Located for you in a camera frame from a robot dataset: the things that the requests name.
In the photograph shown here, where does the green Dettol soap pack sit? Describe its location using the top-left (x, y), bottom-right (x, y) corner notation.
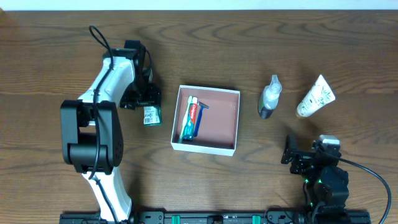
top-left (144, 106), bottom-right (162, 126)

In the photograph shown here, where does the green toothbrush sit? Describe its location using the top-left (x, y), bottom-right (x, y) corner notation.
top-left (178, 95), bottom-right (193, 144)

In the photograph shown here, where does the blue disposable razor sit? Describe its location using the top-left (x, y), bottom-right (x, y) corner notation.
top-left (193, 102), bottom-right (210, 137)

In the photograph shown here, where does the Colgate toothpaste tube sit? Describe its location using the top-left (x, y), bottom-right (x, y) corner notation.
top-left (182, 96), bottom-right (198, 141)

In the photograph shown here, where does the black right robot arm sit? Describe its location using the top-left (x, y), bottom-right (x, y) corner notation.
top-left (281, 134), bottom-right (351, 224)

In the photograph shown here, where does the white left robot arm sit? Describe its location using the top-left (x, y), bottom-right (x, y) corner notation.
top-left (60, 40), bottom-right (161, 223)

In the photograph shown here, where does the white Pantene tube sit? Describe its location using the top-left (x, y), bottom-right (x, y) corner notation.
top-left (296, 75), bottom-right (336, 118)

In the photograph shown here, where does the clear foam pump soap bottle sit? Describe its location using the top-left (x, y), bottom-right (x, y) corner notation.
top-left (258, 75), bottom-right (282, 119)

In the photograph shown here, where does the white box with red interior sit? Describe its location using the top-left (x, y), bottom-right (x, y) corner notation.
top-left (170, 85), bottom-right (241, 156)

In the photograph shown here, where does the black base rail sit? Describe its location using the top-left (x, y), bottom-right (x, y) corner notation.
top-left (58, 210), bottom-right (373, 224)

